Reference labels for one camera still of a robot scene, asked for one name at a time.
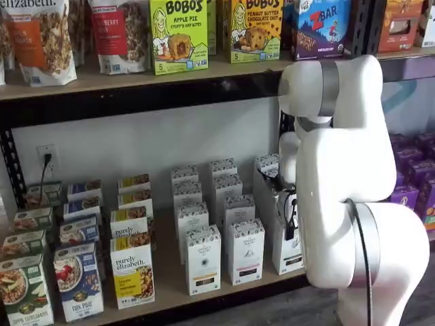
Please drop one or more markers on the blue flax oatmeal box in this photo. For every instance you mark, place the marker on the blue flax oatmeal box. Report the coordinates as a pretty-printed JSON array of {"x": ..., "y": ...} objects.
[
  {"x": 84, "y": 189},
  {"x": 81, "y": 208},
  {"x": 78, "y": 282},
  {"x": 78, "y": 231}
]

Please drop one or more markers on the yellow purely elizabeth box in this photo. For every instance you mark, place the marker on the yellow purely elizabeth box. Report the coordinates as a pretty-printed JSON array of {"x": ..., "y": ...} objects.
[
  {"x": 127, "y": 222},
  {"x": 132, "y": 271},
  {"x": 136, "y": 200},
  {"x": 134, "y": 181}
]

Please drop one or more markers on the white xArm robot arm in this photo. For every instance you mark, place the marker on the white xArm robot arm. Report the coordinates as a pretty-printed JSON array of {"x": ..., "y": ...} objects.
[{"x": 340, "y": 153}]

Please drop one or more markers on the yellow Bobo's peanut butter box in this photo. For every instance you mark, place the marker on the yellow Bobo's peanut butter box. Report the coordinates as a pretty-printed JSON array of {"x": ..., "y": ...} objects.
[{"x": 255, "y": 30}]

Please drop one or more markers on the white box orange strip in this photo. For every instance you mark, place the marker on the white box orange strip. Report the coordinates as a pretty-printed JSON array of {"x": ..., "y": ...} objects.
[
  {"x": 184, "y": 174},
  {"x": 203, "y": 261},
  {"x": 187, "y": 193},
  {"x": 190, "y": 220}
]

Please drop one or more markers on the orange purely elizabeth granola bag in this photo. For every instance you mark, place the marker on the orange purely elizabeth granola bag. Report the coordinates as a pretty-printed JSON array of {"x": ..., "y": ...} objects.
[{"x": 40, "y": 40}]

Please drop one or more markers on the white wall outlet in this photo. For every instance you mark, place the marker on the white wall outlet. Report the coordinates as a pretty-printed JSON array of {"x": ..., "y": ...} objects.
[{"x": 52, "y": 159}]

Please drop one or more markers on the wooden shelf board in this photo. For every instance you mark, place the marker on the wooden shelf board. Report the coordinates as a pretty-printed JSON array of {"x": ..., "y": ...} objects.
[
  {"x": 170, "y": 271},
  {"x": 408, "y": 53},
  {"x": 119, "y": 81}
]

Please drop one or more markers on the purple Annie's snack box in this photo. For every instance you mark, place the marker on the purple Annie's snack box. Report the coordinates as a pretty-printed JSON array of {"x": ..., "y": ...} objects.
[
  {"x": 426, "y": 139},
  {"x": 427, "y": 207},
  {"x": 409, "y": 158},
  {"x": 401, "y": 142},
  {"x": 404, "y": 198},
  {"x": 421, "y": 171}
]

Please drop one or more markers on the red purely elizabeth granola bag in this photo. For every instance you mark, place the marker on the red purely elizabeth granola bag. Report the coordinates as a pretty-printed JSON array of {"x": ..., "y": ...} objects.
[{"x": 119, "y": 37}]

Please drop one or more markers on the black metal shelving rack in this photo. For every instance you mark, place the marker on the black metal shelving rack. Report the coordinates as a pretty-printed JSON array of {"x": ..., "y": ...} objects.
[
  {"x": 408, "y": 69},
  {"x": 136, "y": 98}
]

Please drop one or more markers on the orange snack box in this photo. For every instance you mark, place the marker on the orange snack box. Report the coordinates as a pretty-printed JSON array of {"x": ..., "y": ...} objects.
[{"x": 399, "y": 27}]

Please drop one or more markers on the blue Zbar snack box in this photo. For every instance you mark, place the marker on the blue Zbar snack box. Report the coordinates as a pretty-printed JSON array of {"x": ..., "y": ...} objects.
[{"x": 321, "y": 30}]

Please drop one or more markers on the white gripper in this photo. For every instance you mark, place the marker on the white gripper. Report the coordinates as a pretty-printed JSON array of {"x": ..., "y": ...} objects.
[{"x": 281, "y": 207}]

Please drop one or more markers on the white snack box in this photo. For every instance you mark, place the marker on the white snack box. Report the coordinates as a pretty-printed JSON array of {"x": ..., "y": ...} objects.
[{"x": 427, "y": 23}]

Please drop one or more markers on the white box pink strip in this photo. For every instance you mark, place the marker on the white box pink strip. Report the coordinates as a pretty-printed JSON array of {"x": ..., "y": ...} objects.
[
  {"x": 227, "y": 186},
  {"x": 223, "y": 167},
  {"x": 239, "y": 208},
  {"x": 246, "y": 253}
]

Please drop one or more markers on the green Bobo's apple pie box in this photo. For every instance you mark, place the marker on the green Bobo's apple pie box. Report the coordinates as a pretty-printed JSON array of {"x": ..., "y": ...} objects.
[
  {"x": 178, "y": 37},
  {"x": 212, "y": 27}
]

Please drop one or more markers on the green oatmeal box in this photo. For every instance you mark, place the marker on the green oatmeal box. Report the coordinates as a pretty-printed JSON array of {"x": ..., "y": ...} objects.
[
  {"x": 23, "y": 292},
  {"x": 32, "y": 219},
  {"x": 46, "y": 193},
  {"x": 22, "y": 244}
]

